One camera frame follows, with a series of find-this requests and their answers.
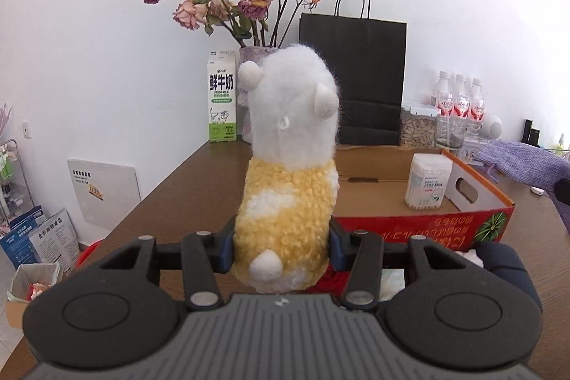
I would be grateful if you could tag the purple cloth bag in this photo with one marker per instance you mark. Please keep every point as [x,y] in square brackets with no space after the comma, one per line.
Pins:
[521,159]

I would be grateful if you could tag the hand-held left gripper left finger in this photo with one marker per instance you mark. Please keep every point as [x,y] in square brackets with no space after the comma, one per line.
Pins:
[225,251]

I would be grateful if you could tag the pale blue face mask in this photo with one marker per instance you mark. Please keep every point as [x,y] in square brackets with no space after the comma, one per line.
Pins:
[394,284]

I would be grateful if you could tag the white and yellow plush alpaca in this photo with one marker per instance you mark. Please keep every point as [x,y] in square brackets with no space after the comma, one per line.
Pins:
[285,211]

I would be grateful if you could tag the white wall socket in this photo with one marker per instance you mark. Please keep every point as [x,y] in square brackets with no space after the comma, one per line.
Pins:
[27,129]

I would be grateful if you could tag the black cosmetic bottles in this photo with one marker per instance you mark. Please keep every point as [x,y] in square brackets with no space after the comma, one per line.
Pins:
[532,135]

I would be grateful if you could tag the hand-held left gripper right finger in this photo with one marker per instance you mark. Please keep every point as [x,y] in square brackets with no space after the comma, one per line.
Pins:
[336,251]

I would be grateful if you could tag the white cotton swab container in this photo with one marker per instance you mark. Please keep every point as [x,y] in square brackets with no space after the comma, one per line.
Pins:
[427,184]

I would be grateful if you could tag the red plastic bin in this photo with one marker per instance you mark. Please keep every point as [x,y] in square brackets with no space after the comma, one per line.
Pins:
[91,253]

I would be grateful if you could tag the white round speaker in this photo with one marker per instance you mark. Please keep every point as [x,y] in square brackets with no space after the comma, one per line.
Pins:
[493,125]

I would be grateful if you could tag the small green spray bottle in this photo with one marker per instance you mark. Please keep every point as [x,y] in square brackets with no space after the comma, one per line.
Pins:
[559,145]

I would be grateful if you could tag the clear jar of seeds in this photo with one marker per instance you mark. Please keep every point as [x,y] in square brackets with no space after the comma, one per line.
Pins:
[416,130]

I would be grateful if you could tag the white printed packet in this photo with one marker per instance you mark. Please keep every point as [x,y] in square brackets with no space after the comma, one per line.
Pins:
[53,240]

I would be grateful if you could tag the cardboard trash box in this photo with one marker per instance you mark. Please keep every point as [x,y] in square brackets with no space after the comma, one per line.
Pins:
[26,295]

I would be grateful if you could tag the green and white milk carton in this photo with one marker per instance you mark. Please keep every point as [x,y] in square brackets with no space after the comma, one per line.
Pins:
[221,95]

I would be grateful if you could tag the blue printed packet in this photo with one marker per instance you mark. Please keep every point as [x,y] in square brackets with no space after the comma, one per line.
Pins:
[18,237]

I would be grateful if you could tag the black paper bag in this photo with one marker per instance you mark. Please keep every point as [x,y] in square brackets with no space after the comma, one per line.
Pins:
[365,64]

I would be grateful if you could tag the white square board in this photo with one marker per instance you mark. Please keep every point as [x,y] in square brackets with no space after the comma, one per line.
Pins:
[104,193]

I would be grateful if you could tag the red cardboard box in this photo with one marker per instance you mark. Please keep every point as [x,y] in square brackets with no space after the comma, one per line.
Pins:
[445,228]

